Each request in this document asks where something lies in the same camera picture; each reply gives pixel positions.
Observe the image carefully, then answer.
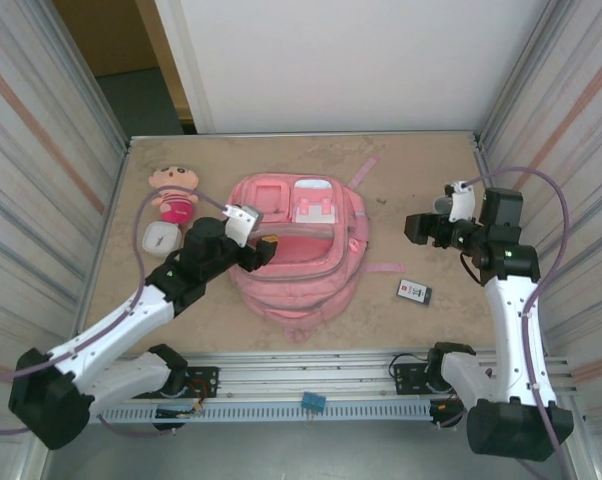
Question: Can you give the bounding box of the pink backpack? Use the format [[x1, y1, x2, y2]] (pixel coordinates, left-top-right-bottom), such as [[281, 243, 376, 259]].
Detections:
[[228, 155, 407, 344]]

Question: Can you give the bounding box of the black white card box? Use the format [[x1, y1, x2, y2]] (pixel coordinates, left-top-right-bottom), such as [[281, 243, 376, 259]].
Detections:
[[397, 278, 435, 306]]

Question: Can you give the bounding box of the pink plush doll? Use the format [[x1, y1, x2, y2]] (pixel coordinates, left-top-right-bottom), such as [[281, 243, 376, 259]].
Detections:
[[148, 166, 202, 225]]

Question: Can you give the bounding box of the white square alarm clock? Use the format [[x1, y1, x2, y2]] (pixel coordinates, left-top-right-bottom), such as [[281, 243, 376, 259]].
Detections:
[[143, 221, 182, 259]]

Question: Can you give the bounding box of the translucent side panel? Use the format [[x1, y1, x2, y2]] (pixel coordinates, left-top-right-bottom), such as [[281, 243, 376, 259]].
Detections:
[[473, 0, 602, 480], [0, 0, 132, 480]]

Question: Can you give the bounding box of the blue connector block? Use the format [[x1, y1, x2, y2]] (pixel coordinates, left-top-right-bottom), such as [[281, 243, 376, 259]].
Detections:
[[300, 391, 327, 414]]

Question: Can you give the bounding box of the black power connector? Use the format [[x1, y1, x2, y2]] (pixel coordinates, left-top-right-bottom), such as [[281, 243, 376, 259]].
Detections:
[[429, 397, 466, 431], [153, 405, 205, 434]]

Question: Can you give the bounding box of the beige door jamb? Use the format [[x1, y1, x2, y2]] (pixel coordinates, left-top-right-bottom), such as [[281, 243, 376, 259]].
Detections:
[[134, 0, 195, 124]]

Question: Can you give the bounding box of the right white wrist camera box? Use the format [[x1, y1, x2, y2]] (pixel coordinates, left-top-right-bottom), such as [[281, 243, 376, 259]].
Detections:
[[443, 179, 482, 224]]

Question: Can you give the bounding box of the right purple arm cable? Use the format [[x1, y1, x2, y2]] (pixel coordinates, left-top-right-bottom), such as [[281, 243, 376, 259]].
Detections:
[[438, 166, 572, 480]]

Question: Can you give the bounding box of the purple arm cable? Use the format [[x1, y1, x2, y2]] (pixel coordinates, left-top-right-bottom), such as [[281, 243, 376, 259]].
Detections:
[[0, 184, 232, 440], [438, 166, 572, 480]]

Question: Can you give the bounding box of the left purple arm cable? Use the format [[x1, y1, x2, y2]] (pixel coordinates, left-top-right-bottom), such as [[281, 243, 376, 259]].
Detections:
[[0, 184, 232, 440]]

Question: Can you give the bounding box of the aluminium rail frame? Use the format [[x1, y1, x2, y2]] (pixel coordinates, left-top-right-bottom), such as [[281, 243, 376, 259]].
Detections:
[[35, 349, 580, 401]]

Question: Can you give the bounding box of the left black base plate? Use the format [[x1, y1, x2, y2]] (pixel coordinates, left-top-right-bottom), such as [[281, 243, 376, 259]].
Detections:
[[130, 366, 220, 400]]

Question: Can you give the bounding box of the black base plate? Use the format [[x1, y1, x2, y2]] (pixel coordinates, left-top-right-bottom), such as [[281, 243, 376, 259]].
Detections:
[[391, 362, 484, 396], [130, 366, 220, 400]]

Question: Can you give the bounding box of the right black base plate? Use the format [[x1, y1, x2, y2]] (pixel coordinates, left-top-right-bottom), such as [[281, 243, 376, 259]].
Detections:
[[391, 362, 484, 396]]

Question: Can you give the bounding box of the white slotted cable duct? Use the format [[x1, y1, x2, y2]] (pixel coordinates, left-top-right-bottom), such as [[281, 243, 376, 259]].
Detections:
[[53, 402, 435, 424]]

